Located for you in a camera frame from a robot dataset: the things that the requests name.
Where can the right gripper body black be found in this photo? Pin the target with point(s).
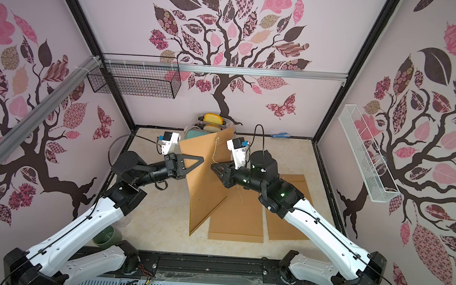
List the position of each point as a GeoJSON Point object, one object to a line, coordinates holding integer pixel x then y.
{"type": "Point", "coordinates": [227, 174]}

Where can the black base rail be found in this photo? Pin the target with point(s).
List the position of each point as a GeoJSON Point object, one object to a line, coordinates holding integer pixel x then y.
{"type": "Point", "coordinates": [152, 265]}

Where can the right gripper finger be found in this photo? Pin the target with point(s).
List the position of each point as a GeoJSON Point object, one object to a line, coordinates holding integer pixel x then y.
{"type": "Point", "coordinates": [217, 176]}
{"type": "Point", "coordinates": [224, 166]}

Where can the mint green toaster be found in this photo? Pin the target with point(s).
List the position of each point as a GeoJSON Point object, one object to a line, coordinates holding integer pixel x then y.
{"type": "Point", "coordinates": [195, 130]}

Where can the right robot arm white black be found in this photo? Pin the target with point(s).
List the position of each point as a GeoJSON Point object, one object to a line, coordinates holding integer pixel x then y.
{"type": "Point", "coordinates": [349, 264]}

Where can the front bread slice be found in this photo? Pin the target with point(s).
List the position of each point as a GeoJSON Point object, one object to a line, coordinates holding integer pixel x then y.
{"type": "Point", "coordinates": [211, 128]}

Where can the green cup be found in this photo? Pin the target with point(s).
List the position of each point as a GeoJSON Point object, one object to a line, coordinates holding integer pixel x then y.
{"type": "Point", "coordinates": [107, 237]}

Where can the aluminium rail back wall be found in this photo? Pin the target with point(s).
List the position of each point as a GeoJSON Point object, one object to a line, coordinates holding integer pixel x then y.
{"type": "Point", "coordinates": [314, 75]}

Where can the aluminium rail wall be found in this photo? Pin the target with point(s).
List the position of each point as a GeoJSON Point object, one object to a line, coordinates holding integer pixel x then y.
{"type": "Point", "coordinates": [21, 130]}
{"type": "Point", "coordinates": [314, 75]}

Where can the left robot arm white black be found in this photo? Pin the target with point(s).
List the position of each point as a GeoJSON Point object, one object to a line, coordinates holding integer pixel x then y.
{"type": "Point", "coordinates": [50, 263]}

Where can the white wire shelf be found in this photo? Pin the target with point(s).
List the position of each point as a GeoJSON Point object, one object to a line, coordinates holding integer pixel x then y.
{"type": "Point", "coordinates": [373, 167]}

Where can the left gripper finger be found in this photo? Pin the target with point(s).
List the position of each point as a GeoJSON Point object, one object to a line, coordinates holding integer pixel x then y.
{"type": "Point", "coordinates": [182, 158]}
{"type": "Point", "coordinates": [189, 165]}

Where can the aluminium rail left wall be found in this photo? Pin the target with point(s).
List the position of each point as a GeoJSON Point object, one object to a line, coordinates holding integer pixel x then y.
{"type": "Point", "coordinates": [21, 130]}

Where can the blue object by back wall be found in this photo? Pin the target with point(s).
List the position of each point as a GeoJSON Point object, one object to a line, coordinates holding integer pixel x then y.
{"type": "Point", "coordinates": [283, 135]}

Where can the brown file bag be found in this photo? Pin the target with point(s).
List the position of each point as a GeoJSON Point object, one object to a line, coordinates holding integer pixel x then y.
{"type": "Point", "coordinates": [206, 191]}
{"type": "Point", "coordinates": [279, 229]}
{"type": "Point", "coordinates": [239, 218]}

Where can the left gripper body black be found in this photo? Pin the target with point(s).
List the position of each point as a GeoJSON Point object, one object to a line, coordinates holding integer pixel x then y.
{"type": "Point", "coordinates": [171, 165]}

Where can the black wire basket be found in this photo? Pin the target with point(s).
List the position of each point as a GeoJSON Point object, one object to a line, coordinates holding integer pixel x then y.
{"type": "Point", "coordinates": [155, 79]}

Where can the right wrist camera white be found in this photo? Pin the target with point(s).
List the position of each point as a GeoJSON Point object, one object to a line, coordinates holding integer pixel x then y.
{"type": "Point", "coordinates": [239, 148]}

